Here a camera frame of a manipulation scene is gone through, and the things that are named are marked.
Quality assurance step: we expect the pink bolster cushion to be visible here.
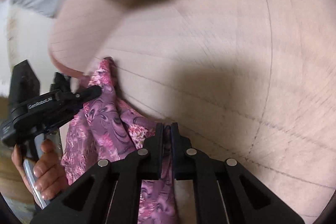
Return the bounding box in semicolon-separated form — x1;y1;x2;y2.
48;0;185;83

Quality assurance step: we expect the purple floral long-sleeve shirt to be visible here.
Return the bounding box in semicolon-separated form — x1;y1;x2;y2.
61;57;179;223

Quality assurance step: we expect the pink quilted bed mattress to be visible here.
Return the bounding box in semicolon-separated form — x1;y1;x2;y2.
96;0;335;223

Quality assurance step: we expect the person's left hand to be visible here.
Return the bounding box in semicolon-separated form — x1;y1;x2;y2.
11;139;69;200

